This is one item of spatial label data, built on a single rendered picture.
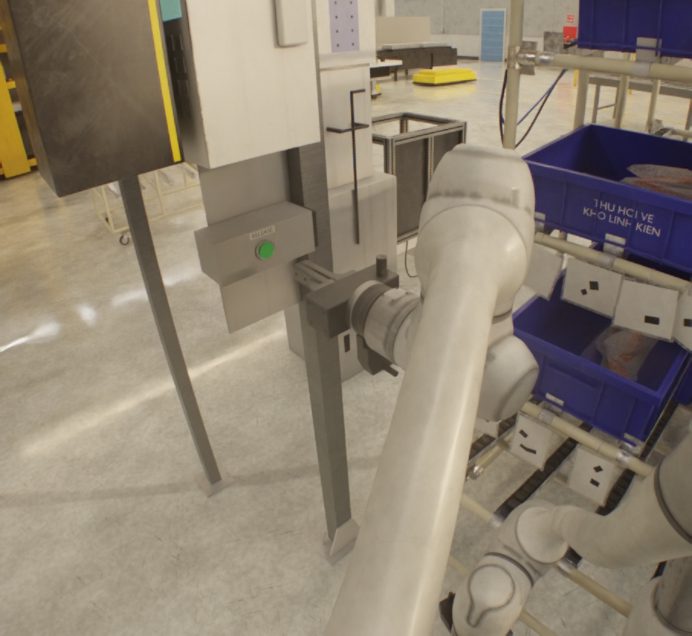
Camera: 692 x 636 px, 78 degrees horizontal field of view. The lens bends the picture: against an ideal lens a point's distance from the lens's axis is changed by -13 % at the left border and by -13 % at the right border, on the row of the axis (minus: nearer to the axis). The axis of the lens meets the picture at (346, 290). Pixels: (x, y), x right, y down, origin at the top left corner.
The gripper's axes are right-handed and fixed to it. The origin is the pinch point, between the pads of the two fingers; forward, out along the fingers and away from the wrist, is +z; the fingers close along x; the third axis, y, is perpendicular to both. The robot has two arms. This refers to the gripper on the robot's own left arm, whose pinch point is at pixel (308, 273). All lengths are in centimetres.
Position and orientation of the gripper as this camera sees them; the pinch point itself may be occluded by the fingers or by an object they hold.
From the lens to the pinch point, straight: 75.1
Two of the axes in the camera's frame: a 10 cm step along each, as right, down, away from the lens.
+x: -7.6, 3.6, -5.4
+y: -0.5, -8.6, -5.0
